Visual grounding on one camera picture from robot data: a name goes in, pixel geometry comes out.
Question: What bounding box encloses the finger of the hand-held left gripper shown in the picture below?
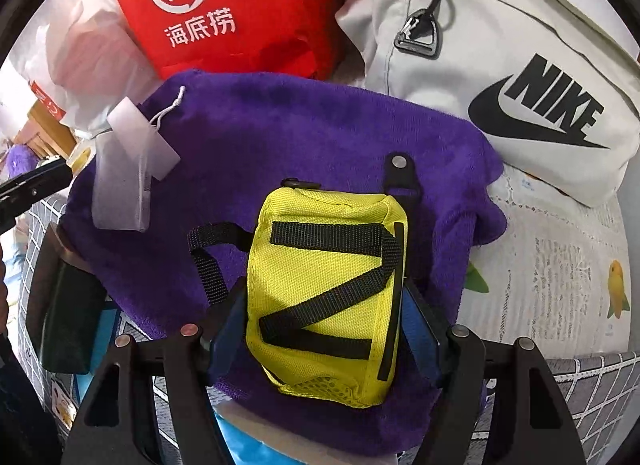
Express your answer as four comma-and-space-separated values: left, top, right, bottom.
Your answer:
0, 158, 72, 206

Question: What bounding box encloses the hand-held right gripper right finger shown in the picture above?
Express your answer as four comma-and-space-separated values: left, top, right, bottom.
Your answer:
400, 280, 588, 465

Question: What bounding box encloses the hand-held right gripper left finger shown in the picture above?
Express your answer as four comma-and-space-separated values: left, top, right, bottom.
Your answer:
60, 277, 251, 465

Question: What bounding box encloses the yellow pouch with black straps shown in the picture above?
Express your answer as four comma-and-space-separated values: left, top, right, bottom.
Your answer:
187, 152, 418, 408

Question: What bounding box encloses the fruit print packet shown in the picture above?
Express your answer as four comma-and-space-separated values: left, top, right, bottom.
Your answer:
50, 380, 78, 433

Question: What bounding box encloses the purple towel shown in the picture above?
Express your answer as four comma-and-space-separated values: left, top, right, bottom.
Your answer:
60, 70, 508, 465

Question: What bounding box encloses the purple plush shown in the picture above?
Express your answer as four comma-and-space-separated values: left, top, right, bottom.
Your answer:
2, 144, 38, 181

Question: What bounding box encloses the wooden headboard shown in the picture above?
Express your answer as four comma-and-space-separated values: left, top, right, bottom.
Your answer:
25, 100, 81, 161

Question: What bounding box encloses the translucent tag sleeve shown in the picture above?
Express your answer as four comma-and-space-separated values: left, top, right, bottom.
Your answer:
92, 132, 152, 233

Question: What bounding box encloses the blue tissue pack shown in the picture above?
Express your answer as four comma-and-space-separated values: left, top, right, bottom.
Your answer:
215, 410, 311, 465

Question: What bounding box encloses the white hang tag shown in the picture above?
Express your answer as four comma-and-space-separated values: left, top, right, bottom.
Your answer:
107, 98, 182, 181

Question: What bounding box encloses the dark rectangular tin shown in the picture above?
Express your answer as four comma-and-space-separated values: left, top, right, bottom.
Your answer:
25, 235, 108, 377

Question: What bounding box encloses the white plastic shopping bag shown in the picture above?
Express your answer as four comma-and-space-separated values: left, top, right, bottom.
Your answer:
0, 0, 166, 141

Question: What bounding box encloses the lemon print bed sheet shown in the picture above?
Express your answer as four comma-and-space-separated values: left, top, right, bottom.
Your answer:
450, 160, 640, 361

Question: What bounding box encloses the grey grid blanket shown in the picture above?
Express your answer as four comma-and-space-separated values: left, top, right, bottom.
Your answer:
15, 195, 640, 465

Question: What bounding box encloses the red paper carrier bag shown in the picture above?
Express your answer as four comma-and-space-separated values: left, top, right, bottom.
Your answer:
95, 0, 351, 83

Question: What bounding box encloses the grey waist bag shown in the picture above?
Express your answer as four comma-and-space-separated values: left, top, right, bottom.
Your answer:
335, 0, 640, 208

